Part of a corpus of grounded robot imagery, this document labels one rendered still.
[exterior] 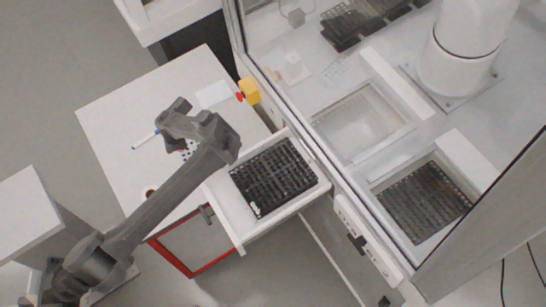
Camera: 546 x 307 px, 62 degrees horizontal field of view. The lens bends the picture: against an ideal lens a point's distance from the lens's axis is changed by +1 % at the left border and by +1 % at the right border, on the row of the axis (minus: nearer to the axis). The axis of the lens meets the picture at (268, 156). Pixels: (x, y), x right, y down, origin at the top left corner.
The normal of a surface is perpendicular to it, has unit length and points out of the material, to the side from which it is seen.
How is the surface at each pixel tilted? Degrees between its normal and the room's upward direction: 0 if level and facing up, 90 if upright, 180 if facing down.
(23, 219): 0
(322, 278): 0
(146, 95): 0
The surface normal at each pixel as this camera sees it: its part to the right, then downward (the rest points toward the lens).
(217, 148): 0.28, 0.30
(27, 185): -0.09, -0.45
